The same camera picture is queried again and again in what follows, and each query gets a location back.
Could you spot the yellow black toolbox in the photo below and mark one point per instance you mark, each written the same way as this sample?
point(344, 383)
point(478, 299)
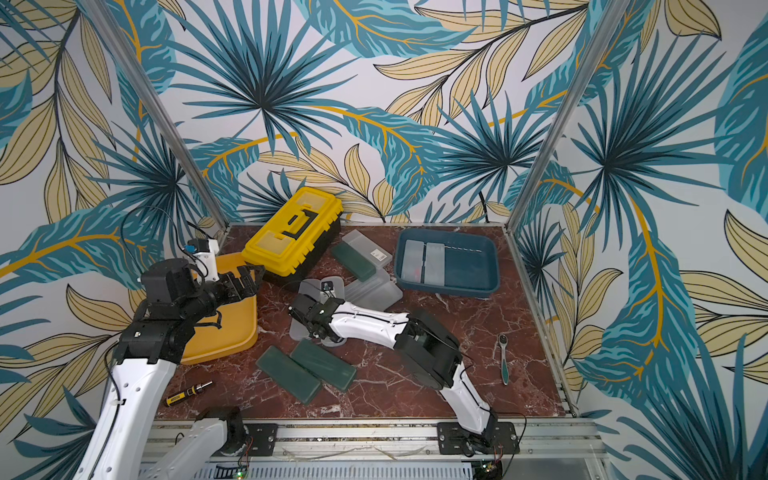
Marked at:
point(294, 239)

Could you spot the clear ribbed case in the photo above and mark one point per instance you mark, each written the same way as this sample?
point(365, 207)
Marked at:
point(331, 287)
point(311, 288)

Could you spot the green pencil case rear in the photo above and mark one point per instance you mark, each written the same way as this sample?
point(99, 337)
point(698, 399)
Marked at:
point(353, 261)

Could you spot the yellow plastic tray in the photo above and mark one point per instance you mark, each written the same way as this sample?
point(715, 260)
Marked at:
point(238, 330)

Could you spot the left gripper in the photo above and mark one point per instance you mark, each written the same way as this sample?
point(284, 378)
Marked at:
point(249, 287)

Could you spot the teal plastic tray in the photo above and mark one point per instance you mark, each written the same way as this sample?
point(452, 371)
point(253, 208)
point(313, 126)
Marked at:
point(472, 267)

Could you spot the green pencil case front left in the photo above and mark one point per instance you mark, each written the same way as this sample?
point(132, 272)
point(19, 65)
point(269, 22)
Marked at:
point(289, 375)

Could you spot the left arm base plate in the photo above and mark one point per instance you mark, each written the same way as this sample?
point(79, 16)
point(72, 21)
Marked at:
point(252, 440)

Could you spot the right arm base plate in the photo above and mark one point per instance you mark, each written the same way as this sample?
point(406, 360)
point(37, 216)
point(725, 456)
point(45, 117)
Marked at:
point(498, 438)

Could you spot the green pencil case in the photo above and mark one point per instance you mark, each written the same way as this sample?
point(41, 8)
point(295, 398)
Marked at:
point(289, 375)
point(324, 365)
point(353, 261)

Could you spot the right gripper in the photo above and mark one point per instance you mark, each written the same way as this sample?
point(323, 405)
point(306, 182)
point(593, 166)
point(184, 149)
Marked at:
point(314, 312)

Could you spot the clear case middle stack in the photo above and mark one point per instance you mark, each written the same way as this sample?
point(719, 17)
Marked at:
point(380, 278)

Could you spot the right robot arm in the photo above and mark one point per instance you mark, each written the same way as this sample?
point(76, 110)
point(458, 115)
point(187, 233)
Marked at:
point(425, 346)

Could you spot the clear case with barcode label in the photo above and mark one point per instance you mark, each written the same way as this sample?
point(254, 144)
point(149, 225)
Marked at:
point(371, 251)

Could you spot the yellow black screwdriver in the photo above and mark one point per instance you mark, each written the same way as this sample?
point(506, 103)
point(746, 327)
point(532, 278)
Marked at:
point(187, 393)

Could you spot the clear case with red pen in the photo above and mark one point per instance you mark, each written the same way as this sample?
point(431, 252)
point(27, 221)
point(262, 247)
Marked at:
point(413, 261)

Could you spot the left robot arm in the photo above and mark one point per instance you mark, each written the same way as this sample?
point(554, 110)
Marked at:
point(145, 360)

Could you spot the aluminium front rail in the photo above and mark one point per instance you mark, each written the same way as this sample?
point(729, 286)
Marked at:
point(568, 438)

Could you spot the clear case lower stack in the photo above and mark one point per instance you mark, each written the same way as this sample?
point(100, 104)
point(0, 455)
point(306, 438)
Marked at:
point(380, 299)

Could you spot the clear case stack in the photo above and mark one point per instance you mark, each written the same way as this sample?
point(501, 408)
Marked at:
point(380, 278)
point(380, 299)

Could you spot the green pencil case front middle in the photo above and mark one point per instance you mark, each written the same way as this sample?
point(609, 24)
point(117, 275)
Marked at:
point(324, 365)

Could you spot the clear rectangular case front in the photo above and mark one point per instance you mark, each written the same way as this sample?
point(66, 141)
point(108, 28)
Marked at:
point(434, 264)

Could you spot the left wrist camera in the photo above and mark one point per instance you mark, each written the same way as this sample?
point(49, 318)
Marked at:
point(204, 252)

